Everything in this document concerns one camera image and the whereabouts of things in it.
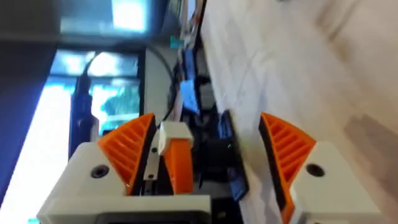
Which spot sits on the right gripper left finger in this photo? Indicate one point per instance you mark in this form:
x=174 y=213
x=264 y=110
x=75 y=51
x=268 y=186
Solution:
x=93 y=161

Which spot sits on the dark upright post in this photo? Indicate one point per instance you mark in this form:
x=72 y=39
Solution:
x=80 y=118

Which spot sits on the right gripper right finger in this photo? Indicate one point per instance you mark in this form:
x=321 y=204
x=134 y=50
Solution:
x=323 y=186

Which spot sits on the finger of the left gripper with orange wedge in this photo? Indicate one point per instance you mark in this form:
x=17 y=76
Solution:
x=179 y=165

